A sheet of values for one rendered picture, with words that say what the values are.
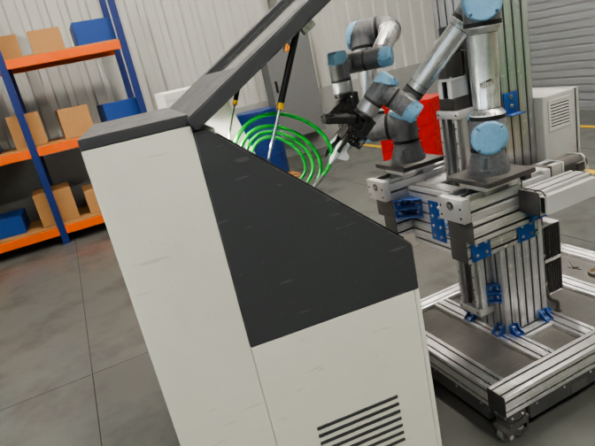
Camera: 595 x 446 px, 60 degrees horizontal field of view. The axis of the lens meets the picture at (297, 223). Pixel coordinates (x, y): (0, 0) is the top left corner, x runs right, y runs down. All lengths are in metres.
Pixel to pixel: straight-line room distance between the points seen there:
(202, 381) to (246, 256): 0.40
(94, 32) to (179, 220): 5.75
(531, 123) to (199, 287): 1.52
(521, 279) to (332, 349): 1.09
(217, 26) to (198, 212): 7.26
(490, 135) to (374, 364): 0.84
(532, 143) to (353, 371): 1.22
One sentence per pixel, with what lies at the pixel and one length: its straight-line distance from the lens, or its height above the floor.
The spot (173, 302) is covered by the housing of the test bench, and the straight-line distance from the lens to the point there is 1.51.
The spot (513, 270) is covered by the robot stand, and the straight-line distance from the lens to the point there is 2.44.
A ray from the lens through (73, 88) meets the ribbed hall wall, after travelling 8.16.
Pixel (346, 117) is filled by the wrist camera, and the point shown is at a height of 1.35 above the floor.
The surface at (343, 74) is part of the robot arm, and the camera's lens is 1.98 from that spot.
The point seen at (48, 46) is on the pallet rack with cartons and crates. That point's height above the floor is 2.28.
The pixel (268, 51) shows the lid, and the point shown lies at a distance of 1.43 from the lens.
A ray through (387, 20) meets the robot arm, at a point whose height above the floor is 1.64.
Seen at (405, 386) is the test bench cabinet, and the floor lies 0.45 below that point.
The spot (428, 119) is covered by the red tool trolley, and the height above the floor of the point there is 0.65.
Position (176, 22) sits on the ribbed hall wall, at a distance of 8.43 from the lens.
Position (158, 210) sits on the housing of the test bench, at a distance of 1.43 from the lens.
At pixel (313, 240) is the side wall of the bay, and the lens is 1.54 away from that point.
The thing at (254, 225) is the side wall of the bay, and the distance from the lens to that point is 1.48.
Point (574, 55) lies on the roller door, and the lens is 8.71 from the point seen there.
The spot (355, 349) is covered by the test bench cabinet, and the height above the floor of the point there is 0.66.
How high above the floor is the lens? 1.58
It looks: 17 degrees down
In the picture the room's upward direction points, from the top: 12 degrees counter-clockwise
